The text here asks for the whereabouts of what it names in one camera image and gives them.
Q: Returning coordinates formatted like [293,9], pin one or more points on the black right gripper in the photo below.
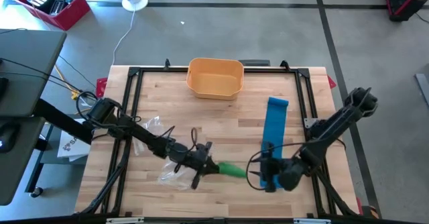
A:
[271,187]

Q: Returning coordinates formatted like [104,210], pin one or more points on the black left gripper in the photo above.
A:
[194,183]

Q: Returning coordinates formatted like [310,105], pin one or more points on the green elastic bandage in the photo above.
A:
[233,170]

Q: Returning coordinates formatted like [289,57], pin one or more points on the clear plastic zip bag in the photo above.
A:
[174,180]
[154,126]

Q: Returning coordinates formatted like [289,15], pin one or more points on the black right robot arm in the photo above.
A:
[335,125]

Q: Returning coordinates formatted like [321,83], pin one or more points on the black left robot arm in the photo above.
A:
[147,138]

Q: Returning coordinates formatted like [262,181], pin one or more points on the blue elastic bandage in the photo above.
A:
[275,123]

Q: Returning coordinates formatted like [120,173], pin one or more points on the yellow plastic bin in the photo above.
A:
[214,80]

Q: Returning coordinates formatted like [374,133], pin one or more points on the orange red table clamp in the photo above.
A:
[372,212]

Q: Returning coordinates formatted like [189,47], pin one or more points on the white printed box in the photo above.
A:
[72,147]

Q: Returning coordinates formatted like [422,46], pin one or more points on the black desk support beam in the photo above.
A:
[60,120]

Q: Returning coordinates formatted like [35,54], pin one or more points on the black caster wheel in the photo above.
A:
[36,192]

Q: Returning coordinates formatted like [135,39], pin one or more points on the grey metal bar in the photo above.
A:
[423,90]

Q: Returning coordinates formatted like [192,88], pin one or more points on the grey desk top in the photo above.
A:
[20,177]
[33,93]

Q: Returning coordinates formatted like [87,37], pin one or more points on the black computer mouse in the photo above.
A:
[8,137]

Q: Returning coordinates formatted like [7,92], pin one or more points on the red plastic crate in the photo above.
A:
[72,16]

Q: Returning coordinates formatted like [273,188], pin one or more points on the clear plastic container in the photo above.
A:
[57,6]

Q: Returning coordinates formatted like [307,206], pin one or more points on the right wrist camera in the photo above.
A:
[276,168]

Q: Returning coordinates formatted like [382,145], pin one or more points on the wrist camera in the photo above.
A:
[276,168]
[200,155]

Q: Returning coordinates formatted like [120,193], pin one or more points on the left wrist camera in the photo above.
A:
[200,155]

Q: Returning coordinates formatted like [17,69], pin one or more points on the silver edge bracket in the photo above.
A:
[124,220]
[311,221]

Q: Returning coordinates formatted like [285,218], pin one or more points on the black aluminium table frame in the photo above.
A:
[161,69]

